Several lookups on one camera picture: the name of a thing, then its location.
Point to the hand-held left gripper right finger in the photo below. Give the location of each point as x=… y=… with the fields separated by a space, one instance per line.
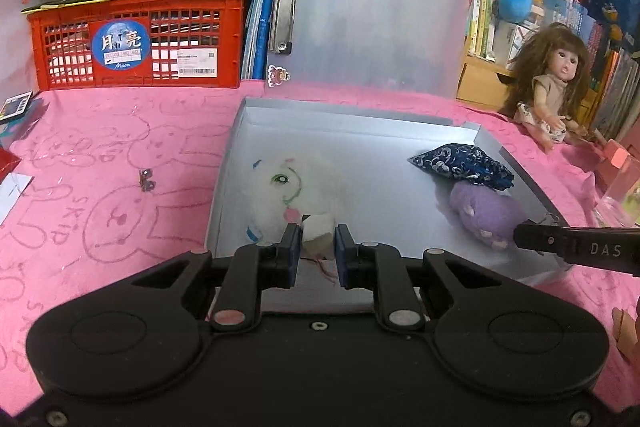
x=342 y=259

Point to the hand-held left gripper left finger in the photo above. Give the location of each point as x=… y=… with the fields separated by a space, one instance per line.
x=292 y=257

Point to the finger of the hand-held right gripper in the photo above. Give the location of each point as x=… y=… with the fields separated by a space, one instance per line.
x=537 y=237

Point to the white paper packet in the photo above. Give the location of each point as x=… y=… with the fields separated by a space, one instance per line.
x=317 y=232

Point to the purple plush toy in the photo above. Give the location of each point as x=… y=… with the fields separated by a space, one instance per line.
x=485 y=212

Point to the white plush toy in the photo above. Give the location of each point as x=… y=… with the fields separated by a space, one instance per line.
x=285 y=192

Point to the white cardboard box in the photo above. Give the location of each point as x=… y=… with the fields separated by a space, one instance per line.
x=375 y=167

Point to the blue patterned cloth pouch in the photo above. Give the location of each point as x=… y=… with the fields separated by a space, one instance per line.
x=460 y=164

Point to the thin rubber band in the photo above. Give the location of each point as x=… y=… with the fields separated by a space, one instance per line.
x=324 y=268

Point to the clear glass cup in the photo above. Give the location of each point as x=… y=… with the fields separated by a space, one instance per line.
x=620 y=207

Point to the brown-haired doll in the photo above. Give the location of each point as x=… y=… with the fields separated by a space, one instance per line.
x=550 y=92

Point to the small metal clip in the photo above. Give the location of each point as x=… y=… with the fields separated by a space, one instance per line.
x=146 y=179

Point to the wooden drawer box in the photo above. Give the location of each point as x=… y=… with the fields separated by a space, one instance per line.
x=477 y=82

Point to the row of shelf books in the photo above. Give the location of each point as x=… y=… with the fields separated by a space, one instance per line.
x=485 y=22

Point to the pink bunny print towel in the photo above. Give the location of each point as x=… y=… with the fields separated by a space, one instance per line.
x=100 y=132

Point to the small blue plush ball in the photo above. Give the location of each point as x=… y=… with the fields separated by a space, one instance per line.
x=515 y=4

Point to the translucent clipboard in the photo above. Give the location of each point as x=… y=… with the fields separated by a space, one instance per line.
x=375 y=22

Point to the white paper sheet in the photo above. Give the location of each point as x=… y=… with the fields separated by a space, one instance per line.
x=12 y=194

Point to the red booklet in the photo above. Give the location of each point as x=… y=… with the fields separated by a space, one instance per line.
x=5 y=162

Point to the small black card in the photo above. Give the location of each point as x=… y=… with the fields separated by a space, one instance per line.
x=15 y=107

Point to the red plastic crate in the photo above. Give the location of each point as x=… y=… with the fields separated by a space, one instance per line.
x=60 y=32

